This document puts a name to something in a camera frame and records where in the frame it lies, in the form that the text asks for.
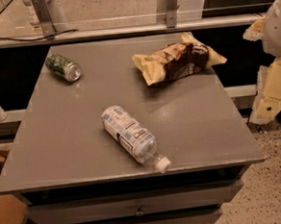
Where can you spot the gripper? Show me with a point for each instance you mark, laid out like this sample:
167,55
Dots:
278,30

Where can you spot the brown chip bag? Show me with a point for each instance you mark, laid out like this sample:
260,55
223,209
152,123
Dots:
177,60

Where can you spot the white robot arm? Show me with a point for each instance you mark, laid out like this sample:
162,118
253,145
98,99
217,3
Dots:
271,41

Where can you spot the green soda can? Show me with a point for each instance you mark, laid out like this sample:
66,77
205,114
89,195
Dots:
64,67

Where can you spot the clear plastic water bottle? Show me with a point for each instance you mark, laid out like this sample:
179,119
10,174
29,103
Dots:
141,144

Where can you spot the upper grey drawer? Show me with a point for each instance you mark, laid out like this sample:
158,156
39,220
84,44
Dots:
138,203

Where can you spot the grey drawer cabinet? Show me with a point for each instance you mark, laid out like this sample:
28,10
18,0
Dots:
109,149

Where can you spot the right metal bracket post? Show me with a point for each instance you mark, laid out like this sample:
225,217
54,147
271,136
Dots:
171,13

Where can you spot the metal bracket post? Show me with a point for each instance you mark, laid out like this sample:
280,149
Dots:
43,17
171,13

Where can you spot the grey metal rail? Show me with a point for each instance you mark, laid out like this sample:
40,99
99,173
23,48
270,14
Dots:
143,30

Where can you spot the left metal bracket post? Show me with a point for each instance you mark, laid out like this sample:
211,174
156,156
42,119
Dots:
43,17

